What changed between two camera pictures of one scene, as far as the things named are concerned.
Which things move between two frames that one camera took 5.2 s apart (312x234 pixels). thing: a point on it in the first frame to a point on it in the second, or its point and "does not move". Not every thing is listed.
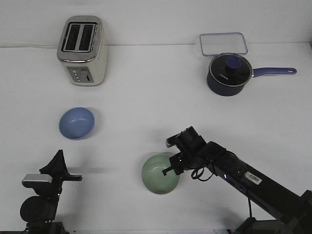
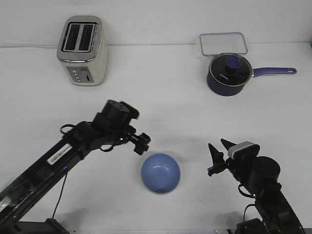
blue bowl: (77, 123) to (161, 173)
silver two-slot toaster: (83, 48) does not move
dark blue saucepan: (227, 90) does not move
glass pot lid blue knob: (230, 69) does not move
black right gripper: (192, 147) to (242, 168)
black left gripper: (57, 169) to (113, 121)
